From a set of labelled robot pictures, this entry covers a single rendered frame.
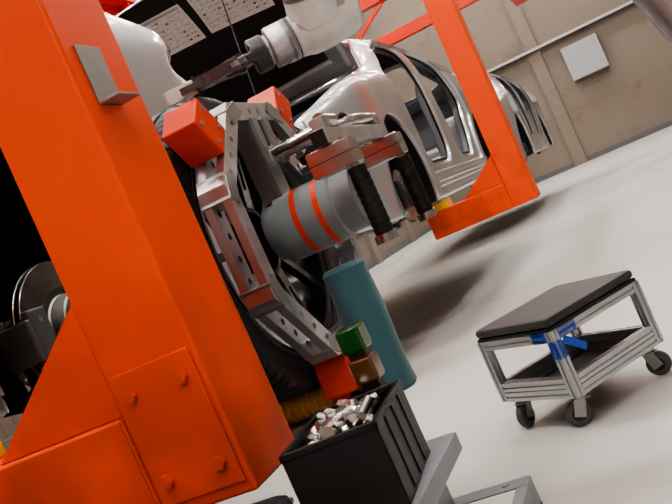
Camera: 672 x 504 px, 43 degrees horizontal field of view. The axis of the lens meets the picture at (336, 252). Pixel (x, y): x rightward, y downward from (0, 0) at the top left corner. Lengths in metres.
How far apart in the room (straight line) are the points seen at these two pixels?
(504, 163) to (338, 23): 3.54
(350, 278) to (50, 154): 0.61
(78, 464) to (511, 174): 4.20
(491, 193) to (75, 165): 4.22
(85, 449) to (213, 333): 0.26
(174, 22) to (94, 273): 4.01
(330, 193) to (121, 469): 0.69
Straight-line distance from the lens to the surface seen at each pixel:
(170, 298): 1.19
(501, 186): 5.28
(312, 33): 1.80
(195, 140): 1.57
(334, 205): 1.68
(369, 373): 1.31
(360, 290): 1.59
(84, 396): 1.33
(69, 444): 1.35
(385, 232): 1.53
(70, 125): 1.24
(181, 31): 5.23
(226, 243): 1.55
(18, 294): 1.95
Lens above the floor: 0.79
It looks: 1 degrees down
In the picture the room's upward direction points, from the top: 24 degrees counter-clockwise
